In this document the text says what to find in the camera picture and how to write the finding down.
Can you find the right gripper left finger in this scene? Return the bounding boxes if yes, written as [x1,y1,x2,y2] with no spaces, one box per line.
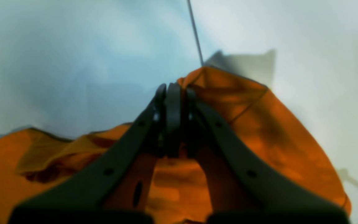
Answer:
[9,84,167,224]

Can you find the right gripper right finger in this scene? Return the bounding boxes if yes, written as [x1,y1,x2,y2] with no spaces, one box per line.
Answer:
[184,89,349,224]

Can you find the orange t-shirt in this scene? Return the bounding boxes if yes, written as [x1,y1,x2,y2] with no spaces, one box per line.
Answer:
[0,67,352,224]

